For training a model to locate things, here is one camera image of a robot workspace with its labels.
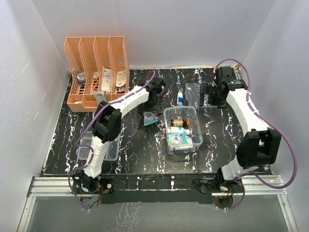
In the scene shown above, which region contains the white blue bandage roll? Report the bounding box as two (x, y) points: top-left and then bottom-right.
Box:
(177, 91), (183, 106)

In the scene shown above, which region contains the white green medicine bottle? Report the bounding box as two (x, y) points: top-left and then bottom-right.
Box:
(168, 127), (191, 135)

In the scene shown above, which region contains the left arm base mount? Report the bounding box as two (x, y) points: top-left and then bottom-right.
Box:
(71, 174), (115, 204)

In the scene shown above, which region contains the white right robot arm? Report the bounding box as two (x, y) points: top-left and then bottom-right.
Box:
(200, 66), (281, 192)

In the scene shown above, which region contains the clear plastic box lid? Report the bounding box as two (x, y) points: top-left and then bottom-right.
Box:
(185, 83), (227, 108)

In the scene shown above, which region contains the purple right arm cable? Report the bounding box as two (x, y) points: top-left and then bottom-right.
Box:
(216, 59), (299, 211)

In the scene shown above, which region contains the beige blister pack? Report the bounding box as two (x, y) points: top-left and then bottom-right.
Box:
(115, 70), (126, 87)

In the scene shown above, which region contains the aluminium frame rail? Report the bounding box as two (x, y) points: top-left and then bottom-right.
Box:
(18, 175), (298, 232)

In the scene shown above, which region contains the clear divided tray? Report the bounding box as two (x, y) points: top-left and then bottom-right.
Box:
(76, 131), (120, 161)

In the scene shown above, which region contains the round blue white tin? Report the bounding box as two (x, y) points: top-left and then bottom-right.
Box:
(77, 72), (86, 87)

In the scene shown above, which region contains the clear plastic storage box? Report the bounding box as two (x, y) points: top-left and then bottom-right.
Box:
(163, 106), (203, 155)

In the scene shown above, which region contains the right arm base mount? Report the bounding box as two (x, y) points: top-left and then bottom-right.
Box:
(193, 173), (237, 208)

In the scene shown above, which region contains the teal bandage packet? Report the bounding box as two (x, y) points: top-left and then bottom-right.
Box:
(169, 132), (188, 145)
(143, 112), (158, 126)

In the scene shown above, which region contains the white paper packet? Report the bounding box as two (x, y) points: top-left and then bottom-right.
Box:
(101, 68), (112, 94)

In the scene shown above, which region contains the white medicine box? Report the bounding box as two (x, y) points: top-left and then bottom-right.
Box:
(93, 90), (106, 103)

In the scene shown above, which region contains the orange plastic file organizer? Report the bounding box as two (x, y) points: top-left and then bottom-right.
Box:
(64, 36), (130, 112)

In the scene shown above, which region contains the brown medicine bottle orange cap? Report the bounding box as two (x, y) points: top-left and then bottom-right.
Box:
(171, 119), (191, 129)

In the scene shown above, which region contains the white blue mask packet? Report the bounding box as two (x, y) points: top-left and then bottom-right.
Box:
(169, 135), (193, 148)

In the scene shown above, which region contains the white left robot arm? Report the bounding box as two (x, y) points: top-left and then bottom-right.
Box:
(79, 76), (166, 193)

